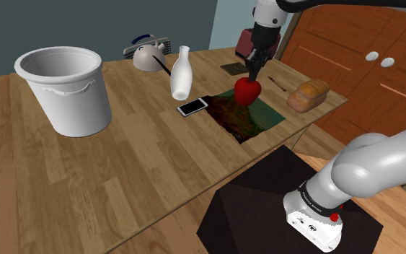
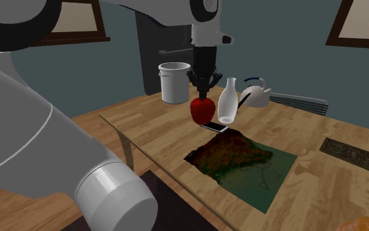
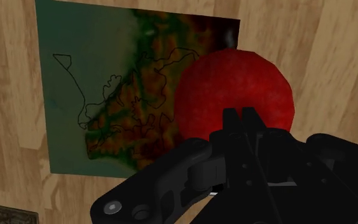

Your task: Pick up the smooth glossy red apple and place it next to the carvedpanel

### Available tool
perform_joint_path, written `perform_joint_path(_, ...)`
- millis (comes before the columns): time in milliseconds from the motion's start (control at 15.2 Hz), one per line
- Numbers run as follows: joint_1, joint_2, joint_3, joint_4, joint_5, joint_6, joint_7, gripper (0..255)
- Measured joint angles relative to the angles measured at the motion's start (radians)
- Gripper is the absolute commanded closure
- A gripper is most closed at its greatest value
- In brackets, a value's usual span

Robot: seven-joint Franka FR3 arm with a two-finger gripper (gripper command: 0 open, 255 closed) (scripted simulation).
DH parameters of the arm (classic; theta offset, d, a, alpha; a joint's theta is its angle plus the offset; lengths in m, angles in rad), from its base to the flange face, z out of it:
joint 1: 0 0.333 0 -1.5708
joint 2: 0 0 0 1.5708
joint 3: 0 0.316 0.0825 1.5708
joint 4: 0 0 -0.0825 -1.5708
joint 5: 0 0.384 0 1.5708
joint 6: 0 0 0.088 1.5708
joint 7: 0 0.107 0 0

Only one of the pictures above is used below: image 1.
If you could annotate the dark robot stand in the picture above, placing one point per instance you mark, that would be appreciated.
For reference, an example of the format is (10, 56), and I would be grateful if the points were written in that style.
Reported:
(252, 211)

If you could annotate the white bucket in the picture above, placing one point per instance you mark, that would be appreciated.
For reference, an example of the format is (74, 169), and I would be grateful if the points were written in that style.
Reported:
(72, 102)

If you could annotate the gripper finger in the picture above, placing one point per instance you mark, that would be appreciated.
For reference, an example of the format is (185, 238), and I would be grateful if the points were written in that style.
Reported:
(251, 65)
(264, 58)

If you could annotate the dark green book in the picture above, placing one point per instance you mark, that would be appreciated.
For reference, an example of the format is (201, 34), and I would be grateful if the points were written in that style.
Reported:
(244, 121)

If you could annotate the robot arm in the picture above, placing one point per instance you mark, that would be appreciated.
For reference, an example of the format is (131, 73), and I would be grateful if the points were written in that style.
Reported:
(371, 165)

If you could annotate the red toaster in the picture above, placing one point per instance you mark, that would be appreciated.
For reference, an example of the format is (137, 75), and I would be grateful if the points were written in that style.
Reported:
(243, 44)

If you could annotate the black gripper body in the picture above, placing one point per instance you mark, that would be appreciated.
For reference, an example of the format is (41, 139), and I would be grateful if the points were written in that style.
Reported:
(265, 37)

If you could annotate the white-edged smartphone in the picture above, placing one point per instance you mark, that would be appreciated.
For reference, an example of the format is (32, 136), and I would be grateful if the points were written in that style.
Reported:
(192, 107)

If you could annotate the white bottle vase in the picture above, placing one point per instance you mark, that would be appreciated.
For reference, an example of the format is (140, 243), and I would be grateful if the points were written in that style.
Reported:
(181, 77)

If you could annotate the wooden cabinet with white knobs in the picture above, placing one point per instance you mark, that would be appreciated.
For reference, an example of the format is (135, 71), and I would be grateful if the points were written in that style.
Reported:
(364, 98)

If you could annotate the brown pencil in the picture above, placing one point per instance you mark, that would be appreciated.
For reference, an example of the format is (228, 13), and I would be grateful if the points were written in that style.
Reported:
(277, 84)

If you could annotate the wooden table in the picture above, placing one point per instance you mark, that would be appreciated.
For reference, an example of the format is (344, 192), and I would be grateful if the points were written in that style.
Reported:
(136, 151)

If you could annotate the bread loaf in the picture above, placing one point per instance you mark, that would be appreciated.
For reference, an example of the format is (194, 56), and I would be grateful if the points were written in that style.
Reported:
(308, 95)

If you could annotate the small dark square mat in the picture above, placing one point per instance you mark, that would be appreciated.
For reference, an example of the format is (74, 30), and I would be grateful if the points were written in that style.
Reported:
(233, 68)

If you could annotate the thin black stick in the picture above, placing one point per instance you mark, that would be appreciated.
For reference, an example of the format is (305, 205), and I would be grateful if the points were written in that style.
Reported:
(162, 66)

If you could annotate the red apple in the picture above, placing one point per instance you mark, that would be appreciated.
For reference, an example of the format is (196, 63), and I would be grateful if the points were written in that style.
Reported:
(246, 92)

